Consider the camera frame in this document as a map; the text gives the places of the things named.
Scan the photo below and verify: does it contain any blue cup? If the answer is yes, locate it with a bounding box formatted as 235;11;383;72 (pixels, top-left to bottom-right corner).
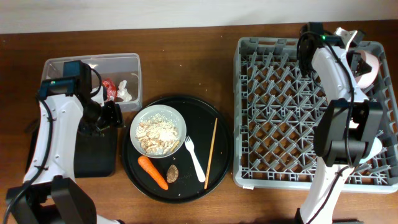
359;138;382;164

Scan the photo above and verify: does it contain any grey dishwasher rack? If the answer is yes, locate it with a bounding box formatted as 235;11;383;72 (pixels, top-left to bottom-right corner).
233;37;397;194

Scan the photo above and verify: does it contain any red snack wrapper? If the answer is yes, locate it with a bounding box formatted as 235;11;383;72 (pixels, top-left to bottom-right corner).
102;78;117;101

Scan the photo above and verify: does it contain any orange carrot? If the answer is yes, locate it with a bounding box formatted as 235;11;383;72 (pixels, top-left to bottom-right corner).
137;156;169;190

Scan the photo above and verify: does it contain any round black tray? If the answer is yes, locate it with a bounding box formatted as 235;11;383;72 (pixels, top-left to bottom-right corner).
121;95;233;203

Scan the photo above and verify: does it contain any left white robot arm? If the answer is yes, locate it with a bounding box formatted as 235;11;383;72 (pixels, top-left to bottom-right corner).
3;60;124;223

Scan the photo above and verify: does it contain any crumpled white tissue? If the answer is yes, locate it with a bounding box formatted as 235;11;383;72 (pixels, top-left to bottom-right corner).
117;80;132;102

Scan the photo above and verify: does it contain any brown walnut shell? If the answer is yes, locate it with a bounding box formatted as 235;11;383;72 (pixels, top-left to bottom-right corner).
167;164;179;184

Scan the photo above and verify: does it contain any pink bowl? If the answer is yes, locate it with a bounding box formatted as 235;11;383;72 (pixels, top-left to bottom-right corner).
354;50;379;88

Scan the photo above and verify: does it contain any clear plastic bin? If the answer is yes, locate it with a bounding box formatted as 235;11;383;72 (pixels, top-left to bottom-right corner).
41;53;142;113

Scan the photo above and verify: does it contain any white plastic fork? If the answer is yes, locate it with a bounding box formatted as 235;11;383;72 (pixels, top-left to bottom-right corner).
184;136;205;182

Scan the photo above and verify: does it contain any black rectangular tray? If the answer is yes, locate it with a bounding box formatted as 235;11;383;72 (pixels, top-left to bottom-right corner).
25;124;119;179

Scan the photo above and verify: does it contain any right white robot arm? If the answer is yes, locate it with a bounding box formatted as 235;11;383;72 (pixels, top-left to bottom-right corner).
295;22;383;223

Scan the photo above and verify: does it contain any wooden chopstick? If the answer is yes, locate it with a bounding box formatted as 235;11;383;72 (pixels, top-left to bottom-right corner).
204;118;218;190

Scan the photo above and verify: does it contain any grey plate with rice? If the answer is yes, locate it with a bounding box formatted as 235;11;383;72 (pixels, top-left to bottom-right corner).
129;105;187;159

